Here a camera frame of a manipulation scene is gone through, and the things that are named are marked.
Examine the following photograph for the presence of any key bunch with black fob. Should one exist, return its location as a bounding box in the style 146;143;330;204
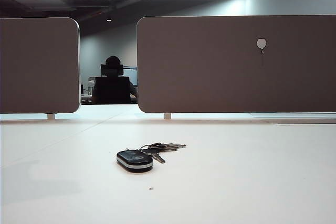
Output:
116;142;187;174

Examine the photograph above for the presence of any computer monitor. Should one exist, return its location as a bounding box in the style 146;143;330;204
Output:
123;66;138;86

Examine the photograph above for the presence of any wide brown desk divider panel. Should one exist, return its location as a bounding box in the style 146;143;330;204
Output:
136;15;336;114

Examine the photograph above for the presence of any black mesh office chair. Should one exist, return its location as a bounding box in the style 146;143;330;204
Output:
92;63;132;105

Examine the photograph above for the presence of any seated person in dark clothes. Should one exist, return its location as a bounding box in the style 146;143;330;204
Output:
91;55;139;104

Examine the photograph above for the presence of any narrow brown desk divider panel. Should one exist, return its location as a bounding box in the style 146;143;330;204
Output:
0;17;81;114

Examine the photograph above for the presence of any white adhesive wall hook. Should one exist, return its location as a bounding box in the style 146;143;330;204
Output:
256;38;268;55

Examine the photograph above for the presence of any white rail under panel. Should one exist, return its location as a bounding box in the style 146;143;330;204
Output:
249;113;336;117

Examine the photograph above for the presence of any desk cable slot flap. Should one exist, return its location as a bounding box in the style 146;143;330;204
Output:
272;119;336;126

